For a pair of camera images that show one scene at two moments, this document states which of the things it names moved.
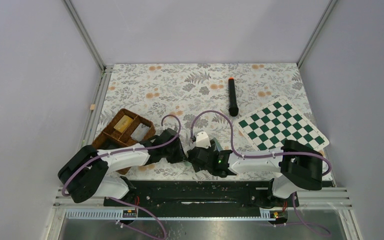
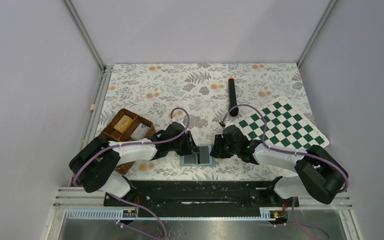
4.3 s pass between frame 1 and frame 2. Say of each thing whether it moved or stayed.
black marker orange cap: stayed
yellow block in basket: stayed
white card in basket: stayed
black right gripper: moved
